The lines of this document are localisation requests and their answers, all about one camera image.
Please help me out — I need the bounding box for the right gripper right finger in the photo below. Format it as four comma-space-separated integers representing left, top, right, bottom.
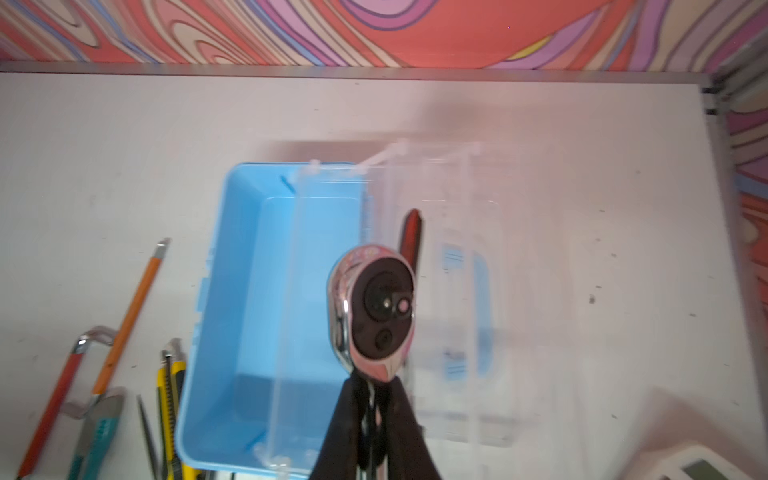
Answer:
377, 377, 441, 480

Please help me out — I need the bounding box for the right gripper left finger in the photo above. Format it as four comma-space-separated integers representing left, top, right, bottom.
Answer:
308, 374, 370, 480

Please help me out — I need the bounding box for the blue plastic tool box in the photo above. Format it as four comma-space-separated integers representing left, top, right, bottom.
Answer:
176, 145, 551, 479

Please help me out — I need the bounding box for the black ratchet wrench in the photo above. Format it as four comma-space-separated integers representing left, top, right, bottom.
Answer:
327, 209, 423, 384

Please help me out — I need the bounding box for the yellow black utility knife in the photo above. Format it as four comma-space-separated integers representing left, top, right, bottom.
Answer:
156, 338, 205, 480

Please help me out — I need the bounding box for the teal utility knife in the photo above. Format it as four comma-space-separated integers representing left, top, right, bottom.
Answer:
67, 388, 126, 480

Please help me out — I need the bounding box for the pink calculator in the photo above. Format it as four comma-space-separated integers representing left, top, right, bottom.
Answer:
622, 442, 752, 480

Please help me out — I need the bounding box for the red handled hex key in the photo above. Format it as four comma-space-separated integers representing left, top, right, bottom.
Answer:
16, 325, 117, 479

